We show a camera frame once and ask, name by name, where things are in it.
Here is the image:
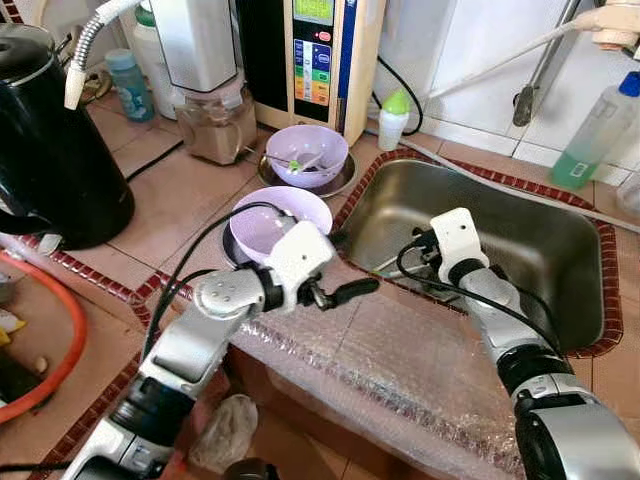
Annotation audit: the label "round metal plate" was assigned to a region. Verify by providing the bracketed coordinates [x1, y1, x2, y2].
[258, 150, 358, 198]

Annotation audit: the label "lilac plastic bowl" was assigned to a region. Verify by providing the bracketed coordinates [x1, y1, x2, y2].
[265, 124, 350, 189]
[229, 187, 334, 264]

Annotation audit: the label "green white plastic utensil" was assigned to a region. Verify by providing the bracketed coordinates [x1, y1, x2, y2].
[288, 148, 326, 176]

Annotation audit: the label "clear bubble wrap sheet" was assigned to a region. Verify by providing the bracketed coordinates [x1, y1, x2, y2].
[140, 255, 561, 480]

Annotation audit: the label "stainless steel sink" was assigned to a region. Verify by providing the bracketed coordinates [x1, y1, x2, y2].
[335, 158, 606, 353]

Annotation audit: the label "small white bottle green cap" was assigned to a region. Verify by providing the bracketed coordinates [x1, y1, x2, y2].
[378, 90, 411, 153]

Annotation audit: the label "clear canister brown contents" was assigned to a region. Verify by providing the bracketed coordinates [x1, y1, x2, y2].
[175, 80, 258, 166]

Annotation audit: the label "crumpled clear plastic bag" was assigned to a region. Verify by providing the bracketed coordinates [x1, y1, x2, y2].
[188, 393, 259, 474]

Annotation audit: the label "metal faucet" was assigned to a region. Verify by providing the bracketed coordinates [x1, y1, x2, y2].
[512, 0, 581, 128]

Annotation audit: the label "black beige water ionizer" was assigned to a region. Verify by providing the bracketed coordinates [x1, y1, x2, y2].
[237, 0, 386, 146]

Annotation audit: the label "clear bottle green liquid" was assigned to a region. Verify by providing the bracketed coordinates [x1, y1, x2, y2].
[549, 72, 640, 191]

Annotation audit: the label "white pipe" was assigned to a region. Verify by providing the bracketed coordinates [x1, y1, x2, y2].
[430, 18, 591, 101]

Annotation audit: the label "clear plastic container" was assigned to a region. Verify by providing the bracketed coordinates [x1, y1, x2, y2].
[615, 170, 640, 216]

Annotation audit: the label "small teal bottle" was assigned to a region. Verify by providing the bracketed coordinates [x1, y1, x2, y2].
[105, 48, 156, 123]

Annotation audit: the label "white jar green lid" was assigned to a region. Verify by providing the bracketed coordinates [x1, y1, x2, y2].
[130, 5, 181, 116]

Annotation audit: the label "beige tap filter head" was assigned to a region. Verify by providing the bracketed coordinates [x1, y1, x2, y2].
[575, 0, 640, 51]

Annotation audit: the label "black electric kettle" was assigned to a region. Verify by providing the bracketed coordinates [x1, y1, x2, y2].
[0, 25, 136, 251]

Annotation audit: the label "yellow packet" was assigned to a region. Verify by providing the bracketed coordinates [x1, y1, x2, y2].
[0, 310, 26, 336]

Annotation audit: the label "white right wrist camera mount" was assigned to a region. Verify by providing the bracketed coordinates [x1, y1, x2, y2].
[428, 207, 493, 286]

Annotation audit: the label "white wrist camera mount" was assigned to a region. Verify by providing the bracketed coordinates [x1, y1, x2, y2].
[262, 220, 337, 313]
[428, 207, 493, 286]

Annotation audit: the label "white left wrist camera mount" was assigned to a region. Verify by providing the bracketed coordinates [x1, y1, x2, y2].
[262, 220, 337, 313]

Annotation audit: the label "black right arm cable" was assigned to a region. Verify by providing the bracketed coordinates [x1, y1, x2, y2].
[395, 232, 563, 353]

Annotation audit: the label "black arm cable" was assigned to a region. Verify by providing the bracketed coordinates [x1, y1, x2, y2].
[143, 200, 296, 361]
[395, 232, 563, 353]

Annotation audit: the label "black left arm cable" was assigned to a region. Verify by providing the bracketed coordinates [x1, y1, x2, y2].
[143, 200, 296, 361]

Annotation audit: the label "black ionizer cable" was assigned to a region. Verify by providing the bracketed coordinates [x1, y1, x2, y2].
[375, 55, 426, 136]

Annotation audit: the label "black kettle power cable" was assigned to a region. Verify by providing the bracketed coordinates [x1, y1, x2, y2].
[125, 140, 186, 183]

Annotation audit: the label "orange hose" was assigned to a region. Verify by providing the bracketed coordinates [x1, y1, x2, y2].
[0, 255, 89, 423]

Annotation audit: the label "white flexible hose spout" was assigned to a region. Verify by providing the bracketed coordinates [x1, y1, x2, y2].
[63, 0, 146, 111]

